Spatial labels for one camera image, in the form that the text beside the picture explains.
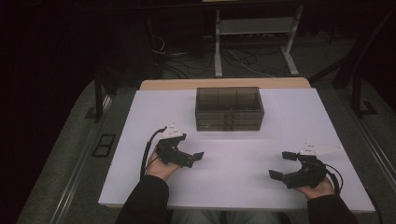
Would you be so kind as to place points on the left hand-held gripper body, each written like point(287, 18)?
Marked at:
point(169, 152)

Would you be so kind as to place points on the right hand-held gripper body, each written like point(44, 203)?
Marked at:
point(306, 177)

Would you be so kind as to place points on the smoky transparent drawer box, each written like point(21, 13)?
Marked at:
point(229, 104)

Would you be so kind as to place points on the person's right hand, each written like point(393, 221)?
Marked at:
point(317, 191)

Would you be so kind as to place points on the person's left hand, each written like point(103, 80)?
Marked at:
point(158, 169)

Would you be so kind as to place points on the white table mat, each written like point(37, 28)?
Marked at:
point(233, 180)

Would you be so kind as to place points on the wooden table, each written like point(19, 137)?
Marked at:
point(224, 83)

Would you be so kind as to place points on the black metal stand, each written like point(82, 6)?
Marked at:
point(355, 93)
point(98, 99)

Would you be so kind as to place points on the white metal stand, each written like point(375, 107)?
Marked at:
point(255, 25)

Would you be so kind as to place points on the black floor socket frame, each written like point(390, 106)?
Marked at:
point(104, 145)

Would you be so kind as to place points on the metal floor rail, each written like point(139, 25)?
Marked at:
point(67, 199)
point(379, 161)

